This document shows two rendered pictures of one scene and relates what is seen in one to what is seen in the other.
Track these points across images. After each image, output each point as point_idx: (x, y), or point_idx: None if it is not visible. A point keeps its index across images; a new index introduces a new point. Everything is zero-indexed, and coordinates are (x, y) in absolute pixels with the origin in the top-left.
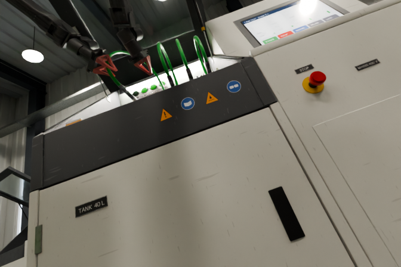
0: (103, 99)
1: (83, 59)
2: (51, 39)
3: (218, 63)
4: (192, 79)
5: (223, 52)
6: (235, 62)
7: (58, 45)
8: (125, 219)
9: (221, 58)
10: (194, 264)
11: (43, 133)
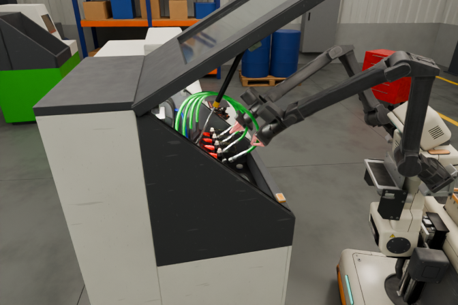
0: (207, 152)
1: (273, 136)
2: (298, 122)
3: (201, 109)
4: (260, 156)
5: (204, 101)
6: (245, 140)
7: (291, 124)
8: None
9: (219, 117)
10: None
11: (291, 212)
